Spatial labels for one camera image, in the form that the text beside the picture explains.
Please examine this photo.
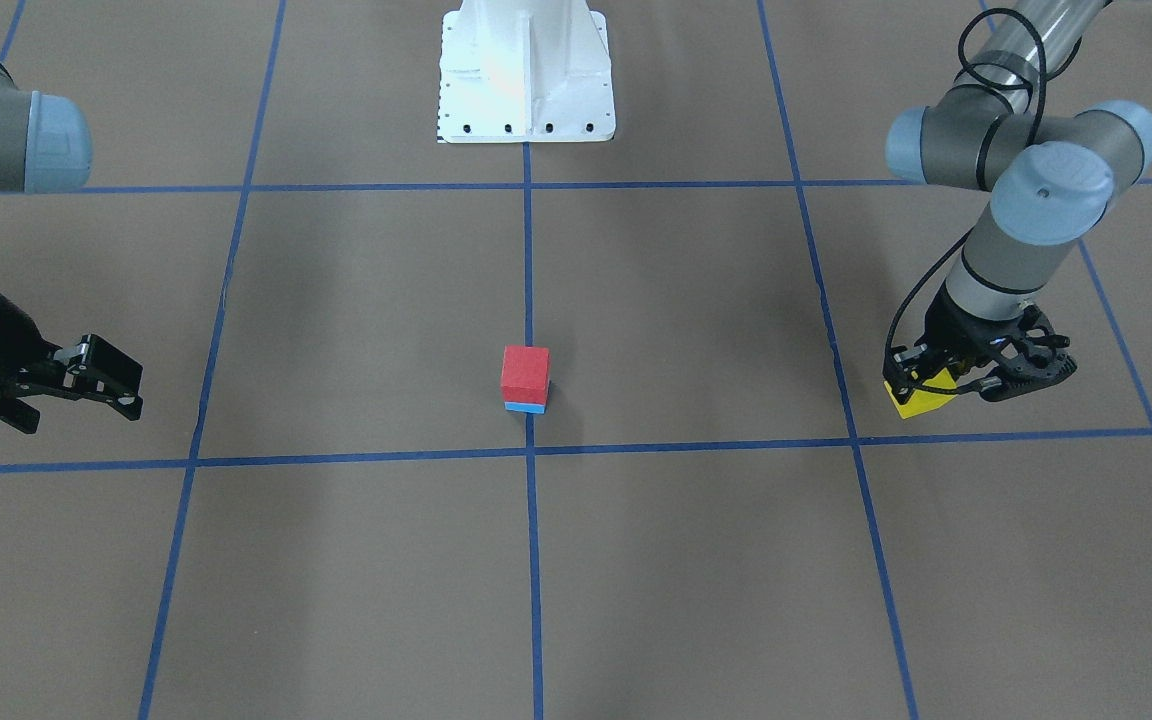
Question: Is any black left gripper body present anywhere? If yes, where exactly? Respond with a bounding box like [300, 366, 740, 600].
[922, 290, 1021, 376]

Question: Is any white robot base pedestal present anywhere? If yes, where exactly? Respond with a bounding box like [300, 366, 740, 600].
[435, 1, 617, 143]

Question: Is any blue foam block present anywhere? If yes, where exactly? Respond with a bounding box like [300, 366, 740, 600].
[503, 401, 547, 414]

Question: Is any yellow foam block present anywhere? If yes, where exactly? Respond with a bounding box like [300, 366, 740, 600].
[886, 369, 957, 419]

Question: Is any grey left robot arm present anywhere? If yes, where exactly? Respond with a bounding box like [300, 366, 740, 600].
[882, 1, 1152, 415]

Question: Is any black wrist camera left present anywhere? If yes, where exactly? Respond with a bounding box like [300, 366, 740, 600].
[980, 304, 1078, 402]

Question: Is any red foam block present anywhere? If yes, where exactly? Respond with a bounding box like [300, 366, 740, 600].
[499, 344, 550, 406]

